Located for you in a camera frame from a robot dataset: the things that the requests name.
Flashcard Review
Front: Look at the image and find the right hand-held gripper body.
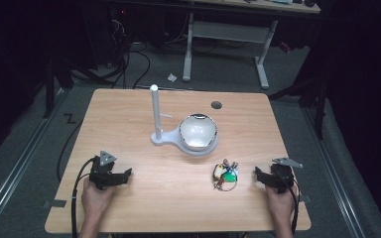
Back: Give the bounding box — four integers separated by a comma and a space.
269, 157, 305, 194

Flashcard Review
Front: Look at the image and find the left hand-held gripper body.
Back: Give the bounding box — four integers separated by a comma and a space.
88, 150, 119, 191

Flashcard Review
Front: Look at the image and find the bunch of keys with tags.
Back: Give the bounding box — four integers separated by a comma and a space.
211, 159, 240, 192

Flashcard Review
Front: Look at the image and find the white stand with pole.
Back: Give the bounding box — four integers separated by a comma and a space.
149, 83, 220, 158

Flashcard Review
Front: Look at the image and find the person's right hand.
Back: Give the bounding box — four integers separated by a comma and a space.
264, 183, 300, 223

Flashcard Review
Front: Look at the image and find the person's left hand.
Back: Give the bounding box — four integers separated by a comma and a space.
80, 178, 116, 220

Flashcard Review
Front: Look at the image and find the black metal stand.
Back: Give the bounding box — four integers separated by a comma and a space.
268, 75, 329, 141
42, 58, 75, 120

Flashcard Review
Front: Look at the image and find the shiny metal bowl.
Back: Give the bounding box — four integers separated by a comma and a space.
179, 113, 219, 153

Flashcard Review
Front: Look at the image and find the white-legged wooden desk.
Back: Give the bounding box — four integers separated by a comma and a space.
182, 0, 321, 90

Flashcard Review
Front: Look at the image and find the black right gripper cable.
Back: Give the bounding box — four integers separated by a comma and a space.
277, 170, 302, 236

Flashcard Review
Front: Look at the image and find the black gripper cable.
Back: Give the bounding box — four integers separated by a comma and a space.
277, 170, 302, 236
70, 157, 99, 238

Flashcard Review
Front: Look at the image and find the black floor cable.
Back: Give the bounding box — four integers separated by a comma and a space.
56, 119, 84, 183

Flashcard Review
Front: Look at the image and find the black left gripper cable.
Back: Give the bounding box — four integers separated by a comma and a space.
70, 157, 99, 238

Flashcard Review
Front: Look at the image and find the metal floor rail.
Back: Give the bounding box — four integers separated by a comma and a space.
0, 86, 67, 238
301, 106, 368, 238

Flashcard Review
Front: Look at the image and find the bundle of black cables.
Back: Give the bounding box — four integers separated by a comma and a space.
68, 16, 152, 90

